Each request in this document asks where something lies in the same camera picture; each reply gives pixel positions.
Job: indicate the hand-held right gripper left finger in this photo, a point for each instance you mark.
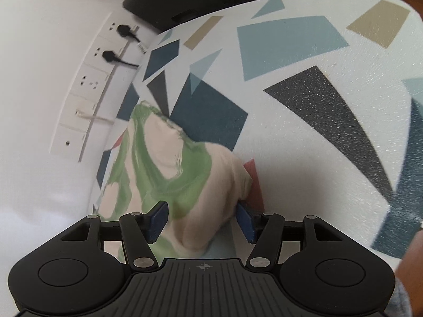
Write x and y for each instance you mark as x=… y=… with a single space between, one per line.
x=158 y=219

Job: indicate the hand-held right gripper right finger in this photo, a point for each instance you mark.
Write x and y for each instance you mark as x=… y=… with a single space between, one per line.
x=246 y=223

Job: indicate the green leaf print shirt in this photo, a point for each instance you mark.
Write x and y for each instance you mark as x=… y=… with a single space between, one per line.
x=172 y=158

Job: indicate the white wall socket panel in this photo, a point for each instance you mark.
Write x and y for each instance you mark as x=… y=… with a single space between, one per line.
x=89 y=82

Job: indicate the black wall plug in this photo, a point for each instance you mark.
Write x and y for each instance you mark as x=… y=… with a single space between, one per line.
x=110 y=56
x=124 y=29

